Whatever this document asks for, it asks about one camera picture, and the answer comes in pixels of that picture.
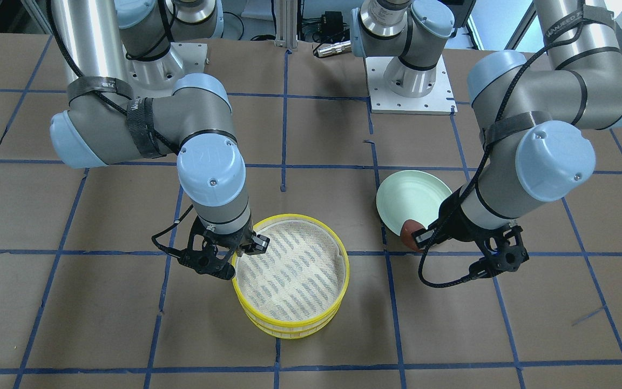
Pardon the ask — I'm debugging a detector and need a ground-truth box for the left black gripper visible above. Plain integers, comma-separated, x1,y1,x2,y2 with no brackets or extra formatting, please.
413,189,529,280

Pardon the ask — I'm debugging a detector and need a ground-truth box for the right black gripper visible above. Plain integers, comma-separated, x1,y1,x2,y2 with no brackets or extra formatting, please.
177,217,270,280

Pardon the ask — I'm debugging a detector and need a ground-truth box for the yellow steamer basket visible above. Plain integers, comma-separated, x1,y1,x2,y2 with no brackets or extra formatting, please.
242,304,339,340
232,214,350,324

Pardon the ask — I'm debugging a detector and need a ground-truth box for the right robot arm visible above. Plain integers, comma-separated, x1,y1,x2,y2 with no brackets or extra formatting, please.
46,1,269,280

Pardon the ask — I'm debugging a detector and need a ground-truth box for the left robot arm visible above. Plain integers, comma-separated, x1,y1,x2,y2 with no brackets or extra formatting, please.
405,1,622,288

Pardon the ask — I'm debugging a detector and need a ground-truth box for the brown steamed bun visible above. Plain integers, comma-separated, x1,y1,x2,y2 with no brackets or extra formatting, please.
400,219,425,253

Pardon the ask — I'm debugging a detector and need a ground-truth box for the light green plate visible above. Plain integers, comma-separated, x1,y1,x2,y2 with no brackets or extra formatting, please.
376,170,452,236

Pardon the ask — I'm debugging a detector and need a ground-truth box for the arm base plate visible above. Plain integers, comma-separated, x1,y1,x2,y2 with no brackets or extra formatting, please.
125,41,209,90
364,57,457,115

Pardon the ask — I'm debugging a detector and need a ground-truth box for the aluminium frame post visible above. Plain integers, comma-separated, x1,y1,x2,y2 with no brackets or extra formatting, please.
273,0,301,52

